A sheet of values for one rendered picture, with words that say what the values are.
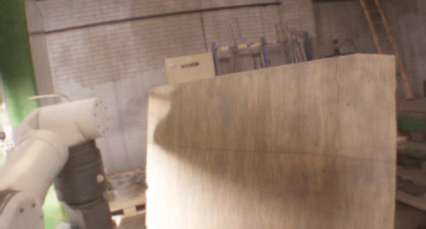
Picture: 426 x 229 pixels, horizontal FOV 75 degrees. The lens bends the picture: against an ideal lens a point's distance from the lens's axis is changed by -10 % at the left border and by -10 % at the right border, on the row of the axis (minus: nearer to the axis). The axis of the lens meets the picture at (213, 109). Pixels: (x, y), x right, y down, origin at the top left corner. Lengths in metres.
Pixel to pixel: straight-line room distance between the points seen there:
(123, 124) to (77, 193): 4.93
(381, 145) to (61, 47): 5.30
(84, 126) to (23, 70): 1.24
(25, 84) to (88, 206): 1.24
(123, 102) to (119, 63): 0.67
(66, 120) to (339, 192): 0.55
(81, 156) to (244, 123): 0.49
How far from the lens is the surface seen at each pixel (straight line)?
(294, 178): 0.76
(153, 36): 5.48
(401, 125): 3.90
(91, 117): 0.48
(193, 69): 5.10
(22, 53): 1.72
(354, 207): 0.70
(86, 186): 0.51
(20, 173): 0.39
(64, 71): 5.55
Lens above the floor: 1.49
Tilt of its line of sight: 5 degrees down
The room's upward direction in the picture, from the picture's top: 9 degrees counter-clockwise
